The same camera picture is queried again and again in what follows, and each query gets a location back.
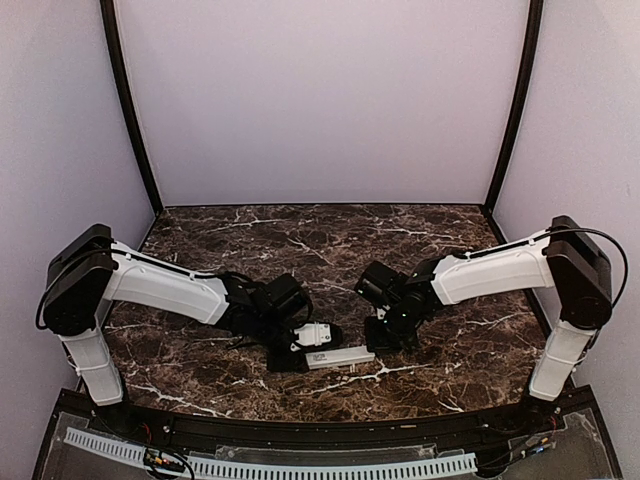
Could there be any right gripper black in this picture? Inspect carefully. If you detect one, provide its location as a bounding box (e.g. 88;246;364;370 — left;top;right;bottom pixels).
364;300;419;353

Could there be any white remote control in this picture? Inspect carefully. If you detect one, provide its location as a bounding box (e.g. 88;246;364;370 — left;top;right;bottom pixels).
306;346;375;370

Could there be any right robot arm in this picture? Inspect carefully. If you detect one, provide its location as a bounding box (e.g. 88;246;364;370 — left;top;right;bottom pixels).
354;215;621;434

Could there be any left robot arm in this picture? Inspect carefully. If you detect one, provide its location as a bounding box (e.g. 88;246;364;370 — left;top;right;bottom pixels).
36;224;331;436

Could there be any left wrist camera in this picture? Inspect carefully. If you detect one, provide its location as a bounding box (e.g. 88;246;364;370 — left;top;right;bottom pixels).
290;322;343;352

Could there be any black front rail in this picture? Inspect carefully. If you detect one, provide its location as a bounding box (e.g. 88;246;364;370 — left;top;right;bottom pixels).
54;386;595;465

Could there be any grey slotted cable duct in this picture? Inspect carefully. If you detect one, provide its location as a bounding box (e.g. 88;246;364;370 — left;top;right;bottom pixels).
64;427;477;479

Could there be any right black frame post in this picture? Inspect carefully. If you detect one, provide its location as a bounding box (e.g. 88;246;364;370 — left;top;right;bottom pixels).
483;0;544;218

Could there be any black frame post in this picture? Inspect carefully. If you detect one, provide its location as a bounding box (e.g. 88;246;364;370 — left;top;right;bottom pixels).
483;0;544;218
99;0;164;214

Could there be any left black frame post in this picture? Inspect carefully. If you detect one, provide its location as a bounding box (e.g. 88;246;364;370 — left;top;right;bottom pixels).
99;0;164;214

